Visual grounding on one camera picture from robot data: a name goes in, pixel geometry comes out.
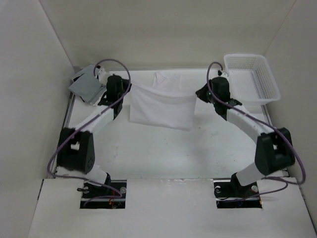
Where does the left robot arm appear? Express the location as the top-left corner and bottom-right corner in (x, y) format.
(55, 74), (131, 198)

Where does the white plastic basket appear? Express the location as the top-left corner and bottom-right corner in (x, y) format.
(224, 54), (281, 106)

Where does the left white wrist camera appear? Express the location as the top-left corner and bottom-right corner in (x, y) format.
(96, 65), (112, 84)

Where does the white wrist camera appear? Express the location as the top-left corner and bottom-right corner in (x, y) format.
(217, 70), (229, 79)
(96, 65), (112, 84)

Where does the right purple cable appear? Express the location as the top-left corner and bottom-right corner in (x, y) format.
(207, 61), (307, 201)

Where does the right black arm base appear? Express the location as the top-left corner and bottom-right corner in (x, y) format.
(213, 180), (262, 209)

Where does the white tank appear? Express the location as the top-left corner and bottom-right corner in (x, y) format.
(129, 71), (197, 131)
(91, 98), (101, 107)

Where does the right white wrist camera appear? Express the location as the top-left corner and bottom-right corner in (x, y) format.
(217, 70), (229, 79)

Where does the folded white tank top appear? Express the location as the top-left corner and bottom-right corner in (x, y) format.
(91, 98), (101, 107)

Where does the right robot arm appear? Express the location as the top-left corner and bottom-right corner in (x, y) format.
(196, 77), (295, 196)

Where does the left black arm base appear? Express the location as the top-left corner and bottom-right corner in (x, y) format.
(77, 180), (127, 209)

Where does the folded grey tank top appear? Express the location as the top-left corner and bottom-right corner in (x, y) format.
(68, 64), (106, 104)

